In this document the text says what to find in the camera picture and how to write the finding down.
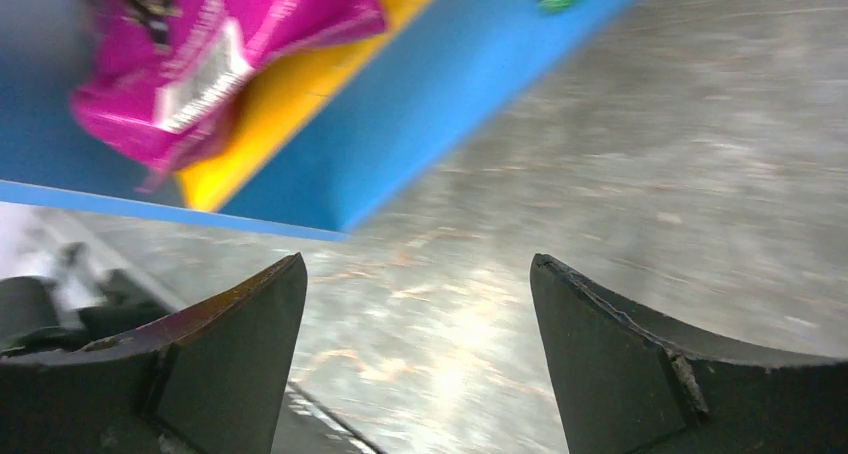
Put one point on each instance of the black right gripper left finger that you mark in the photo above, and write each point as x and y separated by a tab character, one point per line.
207	379

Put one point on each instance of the blue pink yellow shelf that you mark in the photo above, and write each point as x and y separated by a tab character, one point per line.
324	138

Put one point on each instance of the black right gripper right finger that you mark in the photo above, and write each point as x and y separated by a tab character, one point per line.
630	379

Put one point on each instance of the purple candy bag top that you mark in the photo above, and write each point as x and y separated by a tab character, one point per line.
167	72

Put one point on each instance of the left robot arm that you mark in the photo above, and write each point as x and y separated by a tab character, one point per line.
66	305

